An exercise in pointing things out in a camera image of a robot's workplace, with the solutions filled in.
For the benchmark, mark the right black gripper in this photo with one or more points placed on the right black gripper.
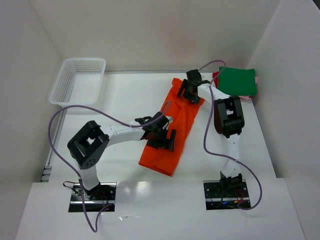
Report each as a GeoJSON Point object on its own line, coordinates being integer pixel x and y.
{"type": "Point", "coordinates": [189, 89]}

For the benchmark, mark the white plastic basket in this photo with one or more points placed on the white plastic basket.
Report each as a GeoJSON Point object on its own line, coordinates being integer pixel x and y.
{"type": "Point", "coordinates": [78, 82]}

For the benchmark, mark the pink folded t shirt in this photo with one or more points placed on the pink folded t shirt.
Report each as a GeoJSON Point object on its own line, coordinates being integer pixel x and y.
{"type": "Point", "coordinates": [246, 97]}

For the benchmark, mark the orange t shirt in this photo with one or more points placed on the orange t shirt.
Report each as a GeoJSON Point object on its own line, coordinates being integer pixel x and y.
{"type": "Point", "coordinates": [184, 114]}

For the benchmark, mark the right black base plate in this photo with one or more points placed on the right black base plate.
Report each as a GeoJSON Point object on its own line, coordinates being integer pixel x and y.
{"type": "Point", "coordinates": [218, 199]}

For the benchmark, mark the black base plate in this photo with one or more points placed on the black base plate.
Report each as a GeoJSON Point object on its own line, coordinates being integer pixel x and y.
{"type": "Point", "coordinates": [218, 199]}
{"type": "Point", "coordinates": [104, 197]}

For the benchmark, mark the green folded t shirt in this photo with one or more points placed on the green folded t shirt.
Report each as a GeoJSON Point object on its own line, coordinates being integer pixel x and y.
{"type": "Point", "coordinates": [237, 82]}

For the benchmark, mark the red folded t shirt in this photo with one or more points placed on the red folded t shirt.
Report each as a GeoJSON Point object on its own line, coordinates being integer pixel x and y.
{"type": "Point", "coordinates": [215, 75]}

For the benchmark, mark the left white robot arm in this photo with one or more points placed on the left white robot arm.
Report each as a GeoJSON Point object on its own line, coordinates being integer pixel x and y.
{"type": "Point", "coordinates": [89, 143]}

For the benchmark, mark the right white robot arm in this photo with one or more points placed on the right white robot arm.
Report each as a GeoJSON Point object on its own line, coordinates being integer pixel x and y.
{"type": "Point", "coordinates": [228, 122]}

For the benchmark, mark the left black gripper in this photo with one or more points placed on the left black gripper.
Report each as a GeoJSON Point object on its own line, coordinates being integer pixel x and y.
{"type": "Point", "coordinates": [161, 137]}

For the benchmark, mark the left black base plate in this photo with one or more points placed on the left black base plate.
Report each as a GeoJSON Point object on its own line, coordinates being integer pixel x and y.
{"type": "Point", "coordinates": [104, 197]}

